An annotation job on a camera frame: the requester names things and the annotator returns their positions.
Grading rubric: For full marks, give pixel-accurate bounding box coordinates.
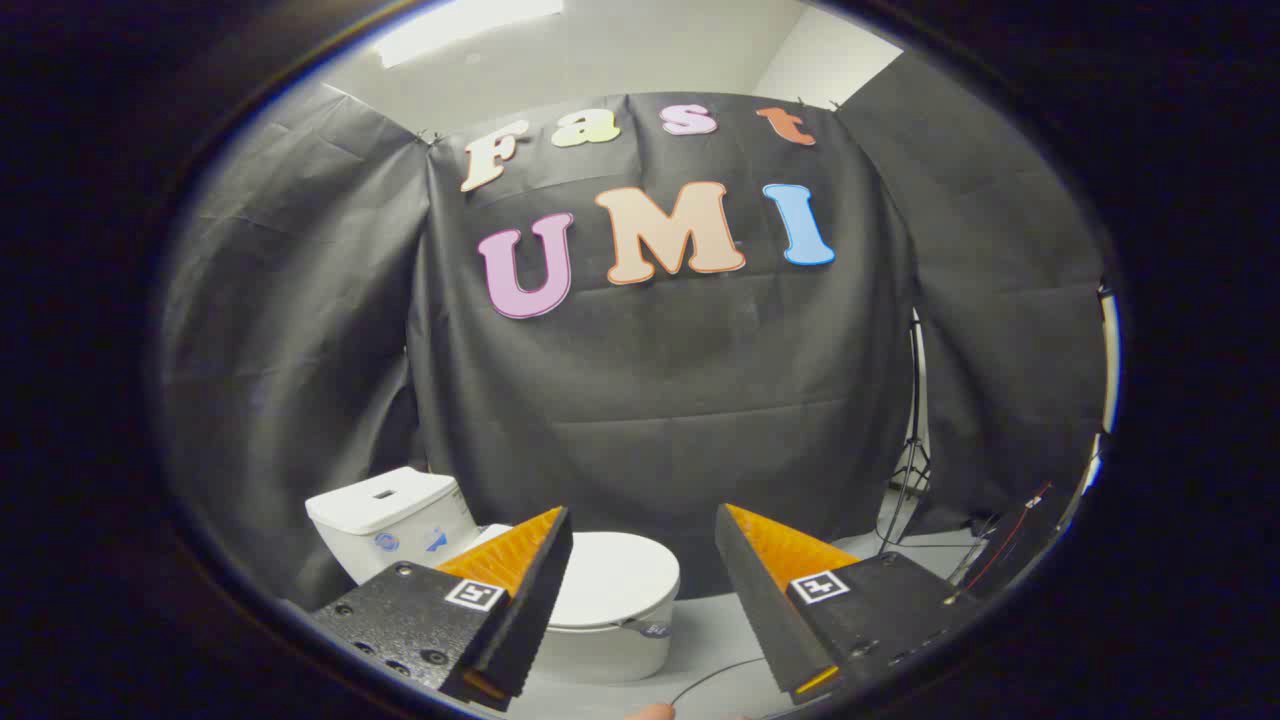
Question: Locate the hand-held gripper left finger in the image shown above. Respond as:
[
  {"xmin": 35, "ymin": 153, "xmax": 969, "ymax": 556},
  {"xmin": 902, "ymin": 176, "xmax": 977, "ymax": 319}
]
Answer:
[{"xmin": 308, "ymin": 505, "xmax": 576, "ymax": 713}]

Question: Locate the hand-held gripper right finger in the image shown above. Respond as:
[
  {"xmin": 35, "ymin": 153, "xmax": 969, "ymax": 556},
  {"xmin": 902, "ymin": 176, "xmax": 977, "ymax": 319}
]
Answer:
[{"xmin": 714, "ymin": 502, "xmax": 989, "ymax": 706}]

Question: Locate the white toilet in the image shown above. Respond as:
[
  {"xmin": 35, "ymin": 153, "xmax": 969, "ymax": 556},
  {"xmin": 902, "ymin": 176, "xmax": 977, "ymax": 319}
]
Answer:
[{"xmin": 305, "ymin": 466, "xmax": 676, "ymax": 685}]

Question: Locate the black backdrop cloth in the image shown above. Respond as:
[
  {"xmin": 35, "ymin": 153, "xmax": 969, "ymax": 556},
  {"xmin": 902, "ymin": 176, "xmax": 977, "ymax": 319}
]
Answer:
[{"xmin": 160, "ymin": 50, "xmax": 1111, "ymax": 611}]

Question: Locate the black tripod stand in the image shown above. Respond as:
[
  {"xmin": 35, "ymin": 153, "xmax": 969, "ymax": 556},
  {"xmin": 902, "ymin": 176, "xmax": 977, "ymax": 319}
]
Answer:
[{"xmin": 876, "ymin": 310, "xmax": 933, "ymax": 556}]

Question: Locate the black floor cable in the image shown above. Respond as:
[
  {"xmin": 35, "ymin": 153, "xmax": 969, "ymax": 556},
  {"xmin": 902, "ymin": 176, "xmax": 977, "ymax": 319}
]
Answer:
[{"xmin": 668, "ymin": 656, "xmax": 767, "ymax": 707}]

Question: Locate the black box with red wire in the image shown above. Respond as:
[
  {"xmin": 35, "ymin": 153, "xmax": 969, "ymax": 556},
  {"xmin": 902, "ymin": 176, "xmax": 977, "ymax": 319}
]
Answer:
[{"xmin": 960, "ymin": 480, "xmax": 1076, "ymax": 601}]

